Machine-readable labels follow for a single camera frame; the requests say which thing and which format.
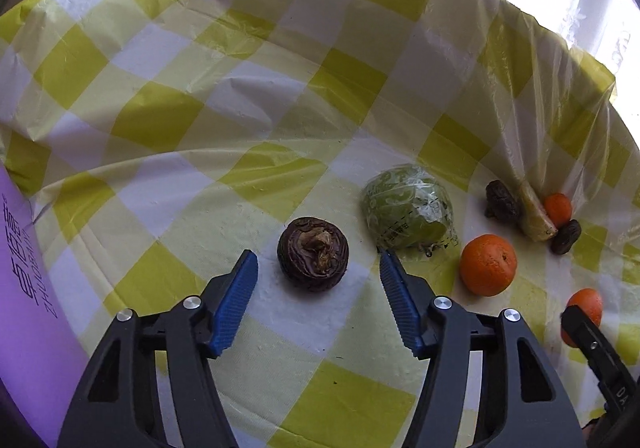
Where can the small orange tangerine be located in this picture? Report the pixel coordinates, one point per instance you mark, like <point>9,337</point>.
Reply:
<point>558,208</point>
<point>590,304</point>

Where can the dark brown round fruit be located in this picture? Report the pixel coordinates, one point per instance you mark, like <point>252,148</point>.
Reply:
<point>313,254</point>

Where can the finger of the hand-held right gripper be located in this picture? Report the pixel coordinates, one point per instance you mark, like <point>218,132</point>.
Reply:
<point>582,333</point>

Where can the plastic cabbage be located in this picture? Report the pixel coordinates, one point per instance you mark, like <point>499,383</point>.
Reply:
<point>407,213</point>

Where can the large orange tangerine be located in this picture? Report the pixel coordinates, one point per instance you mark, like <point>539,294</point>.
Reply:
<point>488,264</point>

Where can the dark brown dried fruit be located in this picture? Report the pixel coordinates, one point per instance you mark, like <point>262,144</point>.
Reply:
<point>501,202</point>
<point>566,236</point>

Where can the purple printed packet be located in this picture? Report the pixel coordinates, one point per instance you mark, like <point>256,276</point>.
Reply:
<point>30,308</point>

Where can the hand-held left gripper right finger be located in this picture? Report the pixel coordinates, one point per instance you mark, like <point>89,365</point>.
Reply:
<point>400,300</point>

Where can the yellow white checked tablecloth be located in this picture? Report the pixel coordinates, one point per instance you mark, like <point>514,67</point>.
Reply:
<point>200,103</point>

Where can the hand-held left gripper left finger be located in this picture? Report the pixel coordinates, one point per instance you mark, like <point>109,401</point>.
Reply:
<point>235,300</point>

